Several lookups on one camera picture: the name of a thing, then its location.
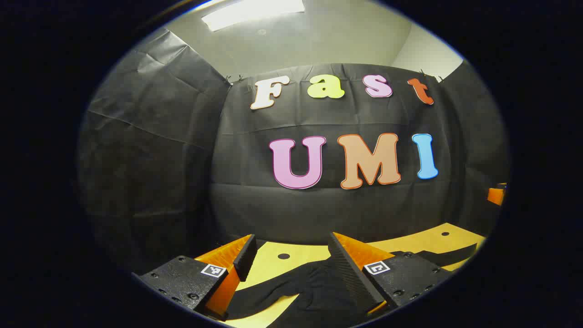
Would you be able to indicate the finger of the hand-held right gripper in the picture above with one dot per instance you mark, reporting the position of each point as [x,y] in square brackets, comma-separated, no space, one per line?
[496,195]

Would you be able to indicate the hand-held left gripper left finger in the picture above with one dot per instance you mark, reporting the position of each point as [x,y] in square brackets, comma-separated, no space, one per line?
[245,259]

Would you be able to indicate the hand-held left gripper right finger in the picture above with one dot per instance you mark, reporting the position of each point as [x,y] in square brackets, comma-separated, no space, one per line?
[348,273]

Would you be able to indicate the black button-up garment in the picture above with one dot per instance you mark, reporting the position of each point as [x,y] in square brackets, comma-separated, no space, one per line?
[314,294]

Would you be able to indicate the ceiling light panel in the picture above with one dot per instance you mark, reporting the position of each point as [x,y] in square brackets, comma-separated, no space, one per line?
[253,11]

